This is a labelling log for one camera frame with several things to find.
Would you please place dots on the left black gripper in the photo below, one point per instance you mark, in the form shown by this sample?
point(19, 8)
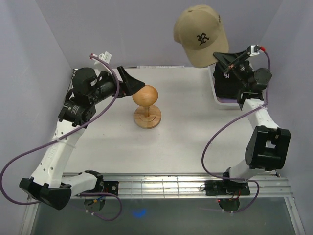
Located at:
point(129, 84)

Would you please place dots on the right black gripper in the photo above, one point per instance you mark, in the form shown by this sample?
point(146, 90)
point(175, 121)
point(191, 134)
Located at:
point(241, 55)

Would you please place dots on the black NY baseball cap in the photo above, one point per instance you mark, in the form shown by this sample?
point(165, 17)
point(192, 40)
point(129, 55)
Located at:
point(227, 86)

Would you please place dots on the tan baseball cap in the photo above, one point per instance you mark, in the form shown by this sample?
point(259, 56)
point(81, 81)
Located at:
point(200, 31)

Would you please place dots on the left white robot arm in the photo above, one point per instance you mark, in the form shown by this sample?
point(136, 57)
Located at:
point(47, 183)

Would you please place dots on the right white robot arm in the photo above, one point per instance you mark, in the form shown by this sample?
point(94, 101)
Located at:
point(268, 146)

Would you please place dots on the wooden hat stand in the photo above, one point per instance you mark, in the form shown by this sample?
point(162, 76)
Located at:
point(147, 115)

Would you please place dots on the white plastic basket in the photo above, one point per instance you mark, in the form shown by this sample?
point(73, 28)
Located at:
point(230, 104)

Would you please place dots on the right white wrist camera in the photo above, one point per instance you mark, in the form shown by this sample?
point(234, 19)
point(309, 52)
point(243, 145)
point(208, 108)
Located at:
point(254, 50)

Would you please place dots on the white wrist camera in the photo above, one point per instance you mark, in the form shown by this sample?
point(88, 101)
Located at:
point(106, 57)
point(254, 50)

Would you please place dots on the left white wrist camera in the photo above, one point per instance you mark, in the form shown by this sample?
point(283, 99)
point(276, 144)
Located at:
point(106, 57)

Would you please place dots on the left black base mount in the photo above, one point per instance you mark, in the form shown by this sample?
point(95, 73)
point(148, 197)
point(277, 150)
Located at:
point(106, 187)

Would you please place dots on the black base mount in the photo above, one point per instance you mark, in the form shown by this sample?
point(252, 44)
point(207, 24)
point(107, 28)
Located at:
point(106, 187)
point(225, 188)

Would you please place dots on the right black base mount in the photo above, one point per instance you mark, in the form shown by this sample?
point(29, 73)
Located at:
point(225, 188)

